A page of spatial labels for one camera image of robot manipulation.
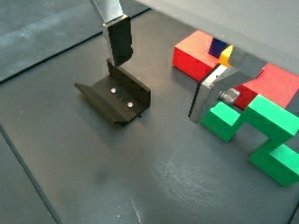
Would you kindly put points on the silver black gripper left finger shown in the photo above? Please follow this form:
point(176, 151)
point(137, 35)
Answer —
point(116, 29)

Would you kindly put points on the blue block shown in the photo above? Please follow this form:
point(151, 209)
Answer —
point(216, 47)

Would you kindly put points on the yellow block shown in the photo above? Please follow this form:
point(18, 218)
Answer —
point(224, 56)

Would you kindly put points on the green zigzag block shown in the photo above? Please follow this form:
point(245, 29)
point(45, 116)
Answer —
point(272, 157)

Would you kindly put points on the black metal bracket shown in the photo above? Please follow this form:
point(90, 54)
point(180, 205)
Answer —
point(119, 96)

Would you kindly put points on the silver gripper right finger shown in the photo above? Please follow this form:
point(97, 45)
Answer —
point(244, 67)

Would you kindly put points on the red board block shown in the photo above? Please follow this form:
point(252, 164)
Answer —
point(276, 84)

